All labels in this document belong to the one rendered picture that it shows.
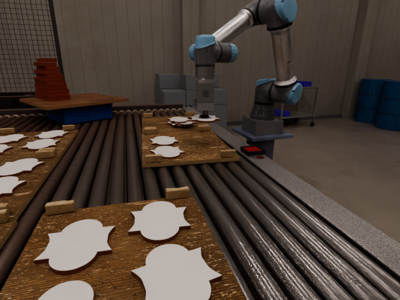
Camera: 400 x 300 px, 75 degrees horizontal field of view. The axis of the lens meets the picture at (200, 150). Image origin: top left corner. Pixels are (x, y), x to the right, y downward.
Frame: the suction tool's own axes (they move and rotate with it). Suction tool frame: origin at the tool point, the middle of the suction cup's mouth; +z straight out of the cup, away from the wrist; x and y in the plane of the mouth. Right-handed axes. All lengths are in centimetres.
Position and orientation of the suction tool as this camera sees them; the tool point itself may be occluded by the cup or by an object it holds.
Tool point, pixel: (203, 120)
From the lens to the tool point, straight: 105.8
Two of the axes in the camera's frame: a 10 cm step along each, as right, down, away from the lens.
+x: 9.9, -0.3, 1.2
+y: 1.2, 3.1, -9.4
